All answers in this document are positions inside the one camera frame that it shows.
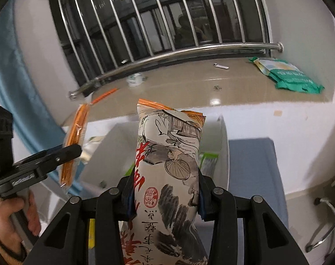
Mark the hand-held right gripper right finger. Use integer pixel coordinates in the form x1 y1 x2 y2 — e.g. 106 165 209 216
196 168 306 265

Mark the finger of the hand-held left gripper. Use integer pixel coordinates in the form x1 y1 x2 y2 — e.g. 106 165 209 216
14 147 63 169
32 144 83 178

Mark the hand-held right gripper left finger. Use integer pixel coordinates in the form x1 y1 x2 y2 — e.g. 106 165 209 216
25 174 138 265

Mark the clear orange snack packet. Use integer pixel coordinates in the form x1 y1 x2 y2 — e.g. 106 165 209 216
60 103 91 189

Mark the white cardboard box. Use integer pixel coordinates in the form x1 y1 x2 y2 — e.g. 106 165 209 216
78 115 230 194

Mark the white ink-drawing snack packet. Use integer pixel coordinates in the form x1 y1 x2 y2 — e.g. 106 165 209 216
120 98 210 265

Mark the person's left forearm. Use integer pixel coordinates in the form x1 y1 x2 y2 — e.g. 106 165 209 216
0 226 28 265

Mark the person's left hand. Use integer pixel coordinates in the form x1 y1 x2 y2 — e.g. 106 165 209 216
0 190 42 239

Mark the green snack packet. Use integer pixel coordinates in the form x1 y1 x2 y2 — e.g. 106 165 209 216
198 151 219 178

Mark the blue curtain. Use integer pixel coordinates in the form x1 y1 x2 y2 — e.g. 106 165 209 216
0 2 83 194

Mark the orange pen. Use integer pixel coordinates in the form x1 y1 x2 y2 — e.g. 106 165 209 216
91 88 119 105

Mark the tape roll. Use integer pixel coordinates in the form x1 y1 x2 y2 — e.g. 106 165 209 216
127 73 146 88

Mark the chrome chair base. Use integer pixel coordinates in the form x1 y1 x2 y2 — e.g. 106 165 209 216
305 171 335 252

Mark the pale printed wipes packet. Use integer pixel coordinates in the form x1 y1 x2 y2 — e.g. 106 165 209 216
247 56 303 77

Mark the green wipes packet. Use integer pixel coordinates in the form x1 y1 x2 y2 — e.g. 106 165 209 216
269 68 326 95

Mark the steel window guard rail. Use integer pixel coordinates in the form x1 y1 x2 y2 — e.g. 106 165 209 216
36 0 284 100

